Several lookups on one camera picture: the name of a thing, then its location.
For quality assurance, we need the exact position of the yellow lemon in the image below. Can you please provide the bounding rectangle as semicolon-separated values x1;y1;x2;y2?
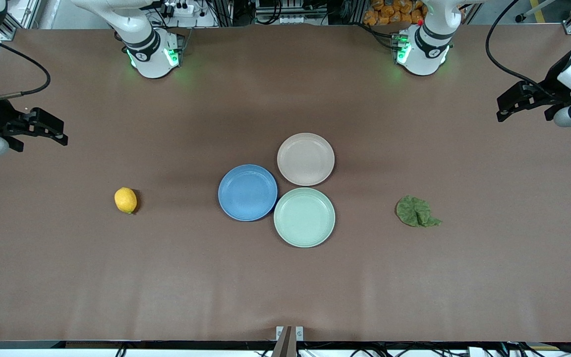
114;187;138;215

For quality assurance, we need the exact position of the green lettuce leaf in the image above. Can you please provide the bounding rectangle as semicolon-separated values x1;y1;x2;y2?
396;195;442;228

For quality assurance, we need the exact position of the bag of orange fruit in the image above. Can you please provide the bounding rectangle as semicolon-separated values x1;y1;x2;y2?
363;0;428;27

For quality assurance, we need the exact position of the white power strip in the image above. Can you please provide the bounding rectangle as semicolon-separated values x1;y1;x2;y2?
163;0;198;16

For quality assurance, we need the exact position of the blue plate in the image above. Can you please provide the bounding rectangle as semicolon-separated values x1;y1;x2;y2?
218;164;279;222

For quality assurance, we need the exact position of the beige plate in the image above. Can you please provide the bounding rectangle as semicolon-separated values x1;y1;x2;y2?
277;132;336;187

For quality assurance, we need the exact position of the light green plate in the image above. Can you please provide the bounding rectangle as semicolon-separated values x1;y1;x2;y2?
273;187;336;248

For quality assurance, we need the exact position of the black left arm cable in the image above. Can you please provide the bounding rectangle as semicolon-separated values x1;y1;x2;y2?
485;0;561;99

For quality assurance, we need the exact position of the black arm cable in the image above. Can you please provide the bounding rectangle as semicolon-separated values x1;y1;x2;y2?
0;33;52;101
485;0;561;99

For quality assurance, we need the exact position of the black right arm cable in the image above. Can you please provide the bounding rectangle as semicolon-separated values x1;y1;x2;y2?
0;33;52;101

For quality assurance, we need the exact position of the metal table edge bracket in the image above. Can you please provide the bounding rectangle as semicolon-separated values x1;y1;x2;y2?
272;325;305;357

